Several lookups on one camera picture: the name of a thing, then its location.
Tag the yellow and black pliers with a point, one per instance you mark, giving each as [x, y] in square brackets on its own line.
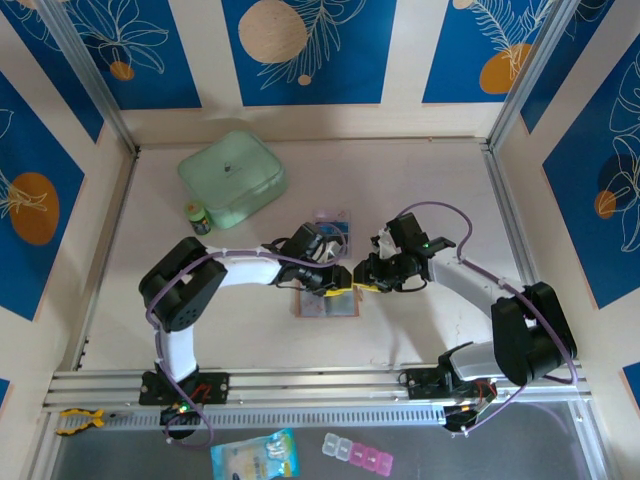
[82, 413]

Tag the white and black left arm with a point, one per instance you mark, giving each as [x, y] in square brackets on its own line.
[180, 285]

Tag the white and pink pill organizer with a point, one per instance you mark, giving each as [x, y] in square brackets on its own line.
[357, 452]

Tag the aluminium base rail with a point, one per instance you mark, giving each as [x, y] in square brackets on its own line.
[310, 385]

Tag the blue credit card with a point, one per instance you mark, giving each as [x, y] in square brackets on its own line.
[337, 233]

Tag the aluminium side rail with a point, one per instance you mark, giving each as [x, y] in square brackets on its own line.
[106, 262]
[516, 210]

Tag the tan leather card holder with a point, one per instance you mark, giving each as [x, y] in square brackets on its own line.
[345, 306]

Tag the aluminium frame post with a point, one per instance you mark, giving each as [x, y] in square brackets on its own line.
[91, 75]
[527, 75]

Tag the pale card with red print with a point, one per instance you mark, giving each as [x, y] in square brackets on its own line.
[310, 302]
[332, 216]

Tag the green square lidded container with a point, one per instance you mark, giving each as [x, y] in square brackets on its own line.
[230, 170]

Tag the small green-capped bottle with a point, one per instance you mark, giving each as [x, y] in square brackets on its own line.
[198, 217]

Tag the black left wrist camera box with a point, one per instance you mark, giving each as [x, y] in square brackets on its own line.
[302, 240]

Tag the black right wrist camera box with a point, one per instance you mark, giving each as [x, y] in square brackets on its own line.
[407, 230]

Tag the blue wet wipes pack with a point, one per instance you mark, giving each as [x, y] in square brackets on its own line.
[255, 457]

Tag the clear acrylic organizer box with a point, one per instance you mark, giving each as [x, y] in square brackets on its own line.
[348, 247]

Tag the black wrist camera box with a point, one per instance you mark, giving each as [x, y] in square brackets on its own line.
[407, 230]
[302, 240]

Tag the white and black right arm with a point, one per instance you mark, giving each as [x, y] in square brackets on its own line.
[525, 325]

